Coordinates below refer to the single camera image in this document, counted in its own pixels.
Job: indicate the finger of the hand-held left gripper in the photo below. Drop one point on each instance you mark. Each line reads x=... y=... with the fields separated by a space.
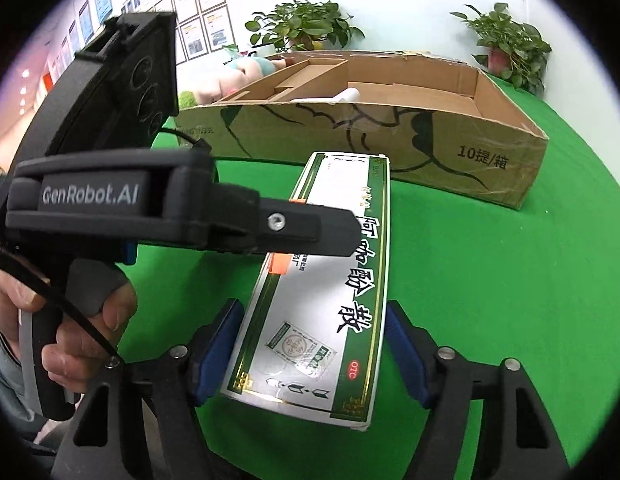
x=315 y=232

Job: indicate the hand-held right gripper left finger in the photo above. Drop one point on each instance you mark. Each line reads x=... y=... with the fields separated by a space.
x=217 y=355

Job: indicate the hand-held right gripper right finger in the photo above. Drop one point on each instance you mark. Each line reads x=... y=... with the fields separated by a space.
x=407 y=360

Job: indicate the white and green medicine box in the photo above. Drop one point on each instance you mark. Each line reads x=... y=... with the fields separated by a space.
x=320 y=340

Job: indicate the white hair dryer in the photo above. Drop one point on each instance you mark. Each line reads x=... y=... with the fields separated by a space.
x=347 y=95

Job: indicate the plain brown cardboard box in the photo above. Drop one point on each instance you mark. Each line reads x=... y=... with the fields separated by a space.
x=310 y=72

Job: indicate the large printed cardboard box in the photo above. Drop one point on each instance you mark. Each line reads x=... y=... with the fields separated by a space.
x=460 y=155

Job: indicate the person's left forearm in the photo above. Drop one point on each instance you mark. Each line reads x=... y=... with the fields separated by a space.
x=7 y=380

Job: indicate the person's left hand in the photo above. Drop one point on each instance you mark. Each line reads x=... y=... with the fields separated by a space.
x=69 y=360

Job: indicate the pink plush pig toy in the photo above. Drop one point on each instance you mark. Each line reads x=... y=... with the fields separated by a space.
x=229 y=77

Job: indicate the potted plant in white pot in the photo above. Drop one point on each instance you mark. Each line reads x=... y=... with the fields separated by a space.
x=305 y=20

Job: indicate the potted plant in red pot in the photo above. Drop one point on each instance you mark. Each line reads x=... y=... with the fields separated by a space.
x=515 y=45

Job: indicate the row of blue wall posters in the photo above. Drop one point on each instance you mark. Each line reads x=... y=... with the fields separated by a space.
x=94 y=2

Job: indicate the wall of framed certificates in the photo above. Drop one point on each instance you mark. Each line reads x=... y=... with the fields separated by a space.
x=204 y=15

